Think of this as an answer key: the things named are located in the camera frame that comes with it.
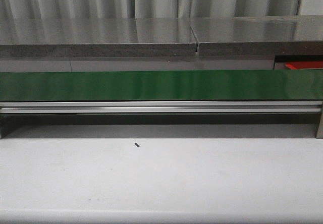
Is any left grey stone slab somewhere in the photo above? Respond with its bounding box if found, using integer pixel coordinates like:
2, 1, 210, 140
1, 18, 197, 58

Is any grey stone slab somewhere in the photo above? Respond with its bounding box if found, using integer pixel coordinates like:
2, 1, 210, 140
190, 15, 322, 57
1, 18, 197, 58

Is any right grey stone slab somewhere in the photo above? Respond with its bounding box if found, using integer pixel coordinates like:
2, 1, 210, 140
190, 15, 322, 57

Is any red plastic tray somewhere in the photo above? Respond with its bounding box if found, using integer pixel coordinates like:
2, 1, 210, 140
285, 61, 323, 70

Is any green conveyor belt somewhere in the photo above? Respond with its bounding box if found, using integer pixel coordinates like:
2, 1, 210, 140
1, 70, 322, 102

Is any right steel conveyor leg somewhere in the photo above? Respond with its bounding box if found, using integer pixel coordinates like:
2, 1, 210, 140
313, 113, 322, 139

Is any aluminium conveyor frame rail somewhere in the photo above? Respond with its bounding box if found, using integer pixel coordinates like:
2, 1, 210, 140
1, 100, 322, 114

